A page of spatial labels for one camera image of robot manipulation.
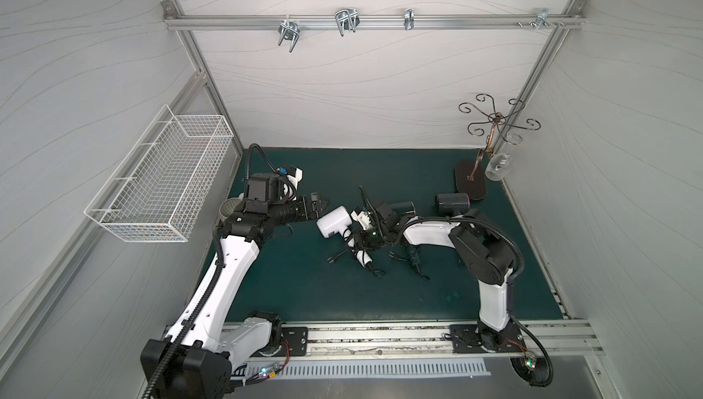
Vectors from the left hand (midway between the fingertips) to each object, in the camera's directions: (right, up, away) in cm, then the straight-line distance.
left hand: (318, 203), depth 75 cm
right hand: (+7, -16, +15) cm, 23 cm away
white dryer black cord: (+2, -19, +14) cm, 24 cm away
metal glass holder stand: (+57, +8, +34) cm, 67 cm away
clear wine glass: (+58, +12, +14) cm, 61 cm away
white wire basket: (-40, +5, -5) cm, 41 cm away
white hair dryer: (+4, -8, +16) cm, 18 cm away
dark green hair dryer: (+28, -3, +18) cm, 33 cm away
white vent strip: (+7, -43, -4) cm, 43 cm away
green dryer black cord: (+29, -19, +11) cm, 37 cm away
